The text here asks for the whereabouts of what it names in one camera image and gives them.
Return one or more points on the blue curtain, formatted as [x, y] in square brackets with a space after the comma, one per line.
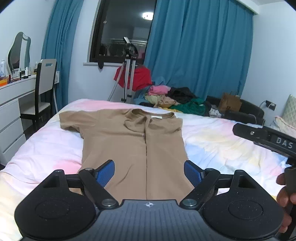
[202, 45]
[58, 43]

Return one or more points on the white black chair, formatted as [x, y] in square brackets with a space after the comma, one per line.
[43, 94]

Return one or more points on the patterned pillow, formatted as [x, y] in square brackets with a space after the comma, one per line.
[286, 122]

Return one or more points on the white dresser desk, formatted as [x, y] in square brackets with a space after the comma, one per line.
[11, 135]

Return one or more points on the green garment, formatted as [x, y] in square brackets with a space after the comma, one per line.
[194, 106]

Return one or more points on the tan zip-up shirt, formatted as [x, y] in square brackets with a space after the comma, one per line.
[147, 149]

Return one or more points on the blue curtain right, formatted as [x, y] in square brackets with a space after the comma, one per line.
[202, 45]

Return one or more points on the wall power outlet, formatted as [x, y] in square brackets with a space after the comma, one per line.
[270, 105]

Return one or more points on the black sofa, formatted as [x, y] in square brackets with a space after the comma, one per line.
[248, 113]

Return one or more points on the person's right hand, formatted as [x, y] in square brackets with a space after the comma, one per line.
[283, 200]

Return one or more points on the pink garment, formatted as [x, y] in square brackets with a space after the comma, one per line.
[159, 90]

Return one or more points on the red garment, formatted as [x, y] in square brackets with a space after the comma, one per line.
[142, 78]

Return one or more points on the white spray bottle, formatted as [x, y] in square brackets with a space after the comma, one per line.
[3, 68]

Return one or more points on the blue curtain left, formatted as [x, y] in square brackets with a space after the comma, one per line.
[58, 43]

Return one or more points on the orange box on desk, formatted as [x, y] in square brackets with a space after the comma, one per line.
[3, 82]

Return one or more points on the black garment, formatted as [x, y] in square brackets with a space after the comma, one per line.
[182, 95]

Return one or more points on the silver tripod stand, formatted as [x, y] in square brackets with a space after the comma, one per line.
[128, 67]

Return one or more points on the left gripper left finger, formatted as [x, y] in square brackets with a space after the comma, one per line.
[90, 181]

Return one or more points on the vanity mirror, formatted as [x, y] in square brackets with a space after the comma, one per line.
[19, 54]

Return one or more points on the brown paper bag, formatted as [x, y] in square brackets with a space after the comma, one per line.
[229, 102]

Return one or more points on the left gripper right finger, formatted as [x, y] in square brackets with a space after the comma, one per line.
[207, 182]

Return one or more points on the pastel tie-dye bed sheet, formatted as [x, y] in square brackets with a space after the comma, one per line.
[209, 143]

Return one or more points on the beige yellow garment pile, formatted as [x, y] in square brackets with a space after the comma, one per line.
[161, 101]

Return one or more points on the dark window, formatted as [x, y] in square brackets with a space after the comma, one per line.
[116, 19]

